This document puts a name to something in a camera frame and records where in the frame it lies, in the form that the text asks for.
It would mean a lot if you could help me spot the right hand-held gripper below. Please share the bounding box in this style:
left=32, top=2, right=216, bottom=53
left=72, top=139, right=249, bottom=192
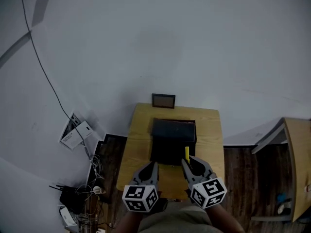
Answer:
left=181, top=155, right=228, bottom=210

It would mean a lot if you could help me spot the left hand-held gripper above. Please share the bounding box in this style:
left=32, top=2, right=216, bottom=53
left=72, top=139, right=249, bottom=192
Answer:
left=121, top=162, right=160, bottom=214

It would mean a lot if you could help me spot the black box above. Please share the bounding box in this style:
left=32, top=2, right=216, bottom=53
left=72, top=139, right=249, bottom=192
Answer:
left=149, top=117, right=197, bottom=166

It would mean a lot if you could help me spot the person's right forearm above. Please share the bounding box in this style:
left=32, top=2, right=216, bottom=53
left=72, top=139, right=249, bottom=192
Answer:
left=206, top=204, right=246, bottom=233

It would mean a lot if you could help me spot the person's left forearm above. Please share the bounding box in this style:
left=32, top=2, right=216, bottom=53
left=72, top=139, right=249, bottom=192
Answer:
left=113, top=211, right=144, bottom=233

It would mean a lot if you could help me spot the light wooden table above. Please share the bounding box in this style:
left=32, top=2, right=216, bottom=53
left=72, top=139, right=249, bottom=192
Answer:
left=116, top=102, right=225, bottom=201

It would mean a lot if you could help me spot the person's grey clothing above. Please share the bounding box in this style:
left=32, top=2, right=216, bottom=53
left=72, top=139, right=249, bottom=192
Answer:
left=138, top=201, right=225, bottom=233

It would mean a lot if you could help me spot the small black framed tablet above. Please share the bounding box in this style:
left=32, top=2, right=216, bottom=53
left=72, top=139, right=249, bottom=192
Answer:
left=152, top=93, right=176, bottom=109

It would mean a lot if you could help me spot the black router with antennas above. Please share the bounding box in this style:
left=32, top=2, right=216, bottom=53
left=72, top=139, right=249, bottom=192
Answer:
left=49, top=183, right=86, bottom=215

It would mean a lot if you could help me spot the white power strip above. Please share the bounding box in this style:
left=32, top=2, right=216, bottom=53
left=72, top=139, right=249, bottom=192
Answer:
left=59, top=206, right=79, bottom=227

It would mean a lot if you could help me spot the wooden side cabinet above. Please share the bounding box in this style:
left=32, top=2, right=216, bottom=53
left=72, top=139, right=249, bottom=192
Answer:
left=251, top=117, right=311, bottom=223

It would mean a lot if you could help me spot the bundle of white cables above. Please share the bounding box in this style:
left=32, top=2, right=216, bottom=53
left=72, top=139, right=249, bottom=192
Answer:
left=86, top=153, right=105, bottom=181

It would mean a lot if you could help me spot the white wall network box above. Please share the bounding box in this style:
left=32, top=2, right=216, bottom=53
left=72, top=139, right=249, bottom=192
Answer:
left=59, top=113, right=94, bottom=151

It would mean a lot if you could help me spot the thin black wall cable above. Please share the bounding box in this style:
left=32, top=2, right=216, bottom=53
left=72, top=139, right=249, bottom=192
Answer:
left=18, top=0, right=85, bottom=143

